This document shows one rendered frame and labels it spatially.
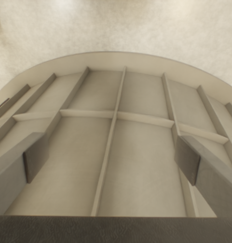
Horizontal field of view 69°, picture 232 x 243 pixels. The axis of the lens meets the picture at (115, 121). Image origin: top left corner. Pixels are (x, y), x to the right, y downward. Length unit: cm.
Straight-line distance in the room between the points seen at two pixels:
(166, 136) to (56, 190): 34
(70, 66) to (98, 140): 54
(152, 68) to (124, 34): 20
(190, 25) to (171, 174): 63
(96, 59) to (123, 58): 13
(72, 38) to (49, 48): 14
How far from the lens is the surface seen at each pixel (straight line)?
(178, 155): 17
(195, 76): 93
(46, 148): 17
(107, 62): 88
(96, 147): 47
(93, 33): 88
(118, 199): 39
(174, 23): 86
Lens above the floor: 83
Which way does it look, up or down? 50 degrees down
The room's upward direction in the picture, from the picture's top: 169 degrees counter-clockwise
